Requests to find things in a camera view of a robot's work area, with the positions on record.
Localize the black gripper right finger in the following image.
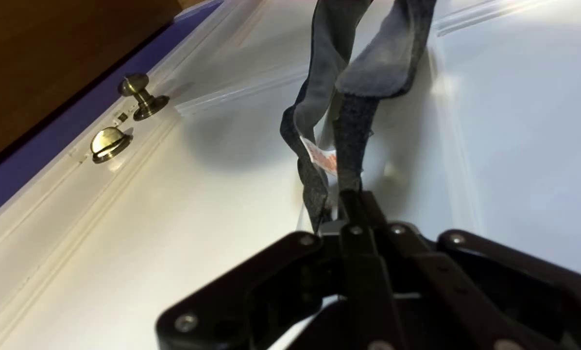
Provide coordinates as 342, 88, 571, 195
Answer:
360, 189, 581, 350

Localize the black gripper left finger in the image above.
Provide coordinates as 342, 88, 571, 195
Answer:
156, 189, 408, 350

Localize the dark grey sports visor cap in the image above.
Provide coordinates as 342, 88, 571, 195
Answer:
278, 0, 439, 234

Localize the white panelled door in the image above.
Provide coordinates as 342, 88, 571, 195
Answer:
0, 0, 581, 350

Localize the brass door knob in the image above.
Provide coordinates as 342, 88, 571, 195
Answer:
119, 72, 173, 123

